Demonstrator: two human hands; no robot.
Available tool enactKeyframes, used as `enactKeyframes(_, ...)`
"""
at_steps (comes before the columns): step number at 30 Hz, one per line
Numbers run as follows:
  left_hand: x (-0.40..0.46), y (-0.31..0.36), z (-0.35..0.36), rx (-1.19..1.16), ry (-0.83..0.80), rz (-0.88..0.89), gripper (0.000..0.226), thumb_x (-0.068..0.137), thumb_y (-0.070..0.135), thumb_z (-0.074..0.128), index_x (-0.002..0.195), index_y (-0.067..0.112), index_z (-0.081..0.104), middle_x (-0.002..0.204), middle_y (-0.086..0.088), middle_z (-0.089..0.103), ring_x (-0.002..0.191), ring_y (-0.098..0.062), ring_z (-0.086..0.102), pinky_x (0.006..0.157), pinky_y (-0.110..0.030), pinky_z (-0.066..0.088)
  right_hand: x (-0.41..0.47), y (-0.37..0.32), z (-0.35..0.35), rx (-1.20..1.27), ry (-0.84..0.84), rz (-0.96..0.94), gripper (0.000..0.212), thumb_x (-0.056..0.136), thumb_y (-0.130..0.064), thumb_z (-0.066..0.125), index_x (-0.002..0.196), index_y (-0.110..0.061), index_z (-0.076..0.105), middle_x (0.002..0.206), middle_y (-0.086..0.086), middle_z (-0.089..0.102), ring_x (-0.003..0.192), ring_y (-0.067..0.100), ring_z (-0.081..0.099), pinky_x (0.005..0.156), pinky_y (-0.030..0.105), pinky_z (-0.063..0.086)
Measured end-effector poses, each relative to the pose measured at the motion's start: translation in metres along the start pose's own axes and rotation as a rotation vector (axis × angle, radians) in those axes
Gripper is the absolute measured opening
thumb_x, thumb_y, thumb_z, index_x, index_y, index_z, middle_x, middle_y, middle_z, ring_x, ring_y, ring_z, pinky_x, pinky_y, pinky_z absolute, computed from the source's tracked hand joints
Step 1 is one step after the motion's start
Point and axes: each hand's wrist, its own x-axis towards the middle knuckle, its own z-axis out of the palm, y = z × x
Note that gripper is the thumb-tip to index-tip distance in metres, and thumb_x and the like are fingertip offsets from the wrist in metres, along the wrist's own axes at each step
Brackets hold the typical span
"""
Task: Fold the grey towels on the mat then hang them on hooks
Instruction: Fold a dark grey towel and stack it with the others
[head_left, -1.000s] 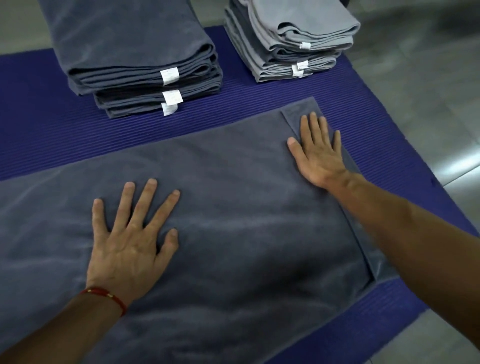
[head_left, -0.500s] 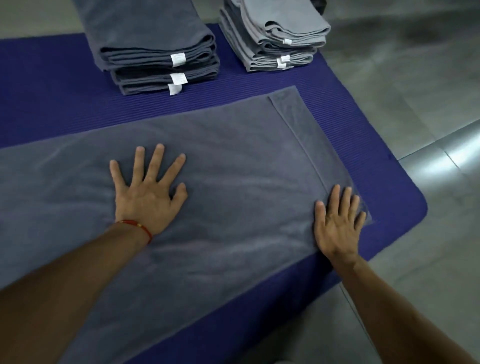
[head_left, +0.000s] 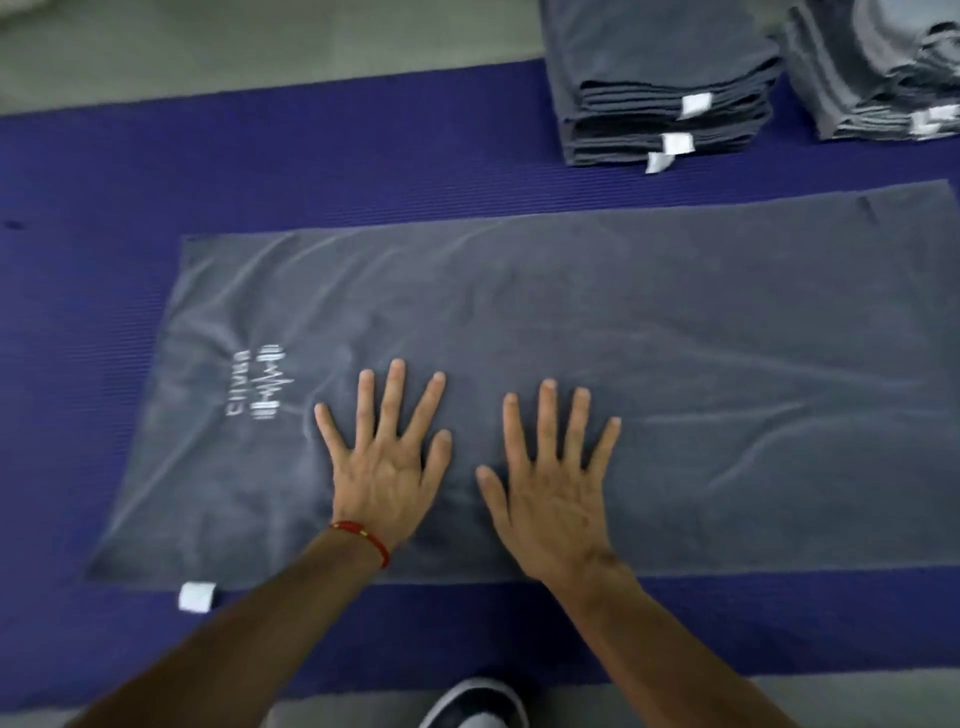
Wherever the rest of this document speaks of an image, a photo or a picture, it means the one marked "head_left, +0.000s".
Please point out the person's left hand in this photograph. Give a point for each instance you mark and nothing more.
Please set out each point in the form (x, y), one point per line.
(382, 487)

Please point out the black and white sneaker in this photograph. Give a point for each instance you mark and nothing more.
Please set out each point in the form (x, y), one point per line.
(472, 709)

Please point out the purple ribbed mat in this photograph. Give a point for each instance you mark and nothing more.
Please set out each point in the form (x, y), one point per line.
(75, 150)

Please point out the person's left forearm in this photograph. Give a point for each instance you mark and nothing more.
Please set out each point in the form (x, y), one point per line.
(247, 652)

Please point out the person's right hand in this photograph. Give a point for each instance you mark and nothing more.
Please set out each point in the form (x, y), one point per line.
(555, 525)

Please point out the person's right forearm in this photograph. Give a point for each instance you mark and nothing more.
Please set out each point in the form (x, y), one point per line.
(660, 660)

